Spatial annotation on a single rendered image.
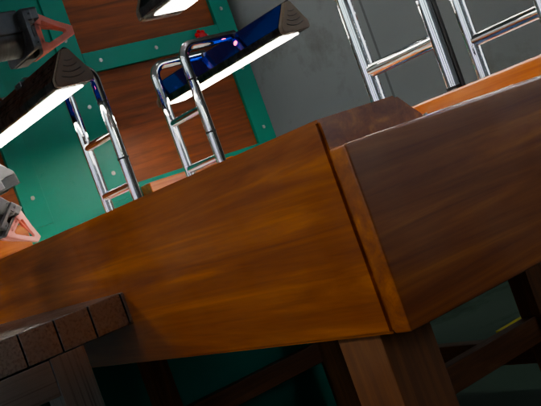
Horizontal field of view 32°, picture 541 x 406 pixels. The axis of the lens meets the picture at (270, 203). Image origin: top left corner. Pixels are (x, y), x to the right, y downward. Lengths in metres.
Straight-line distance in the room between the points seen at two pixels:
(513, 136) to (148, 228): 0.41
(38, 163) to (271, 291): 1.80
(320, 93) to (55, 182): 2.75
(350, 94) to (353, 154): 4.26
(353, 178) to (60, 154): 1.96
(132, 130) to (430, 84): 2.17
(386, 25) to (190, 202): 3.85
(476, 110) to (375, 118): 0.10
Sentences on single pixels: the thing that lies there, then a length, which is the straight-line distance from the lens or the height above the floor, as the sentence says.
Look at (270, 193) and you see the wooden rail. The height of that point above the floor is 0.72.
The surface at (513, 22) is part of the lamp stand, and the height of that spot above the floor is 0.84.
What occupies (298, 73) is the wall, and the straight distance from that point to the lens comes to 5.28.
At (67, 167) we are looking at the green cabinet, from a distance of 2.66.
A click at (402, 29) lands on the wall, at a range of 4.69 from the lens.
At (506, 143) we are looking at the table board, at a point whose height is 0.69.
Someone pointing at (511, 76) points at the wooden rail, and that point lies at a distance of 1.17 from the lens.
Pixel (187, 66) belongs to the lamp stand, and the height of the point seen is 1.06.
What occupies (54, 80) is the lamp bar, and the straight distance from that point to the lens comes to 1.83.
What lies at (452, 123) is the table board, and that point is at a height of 0.72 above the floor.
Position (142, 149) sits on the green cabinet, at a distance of 2.77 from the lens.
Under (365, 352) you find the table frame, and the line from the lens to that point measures 0.83.
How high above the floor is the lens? 0.72
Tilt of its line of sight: 1 degrees down
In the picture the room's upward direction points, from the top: 20 degrees counter-clockwise
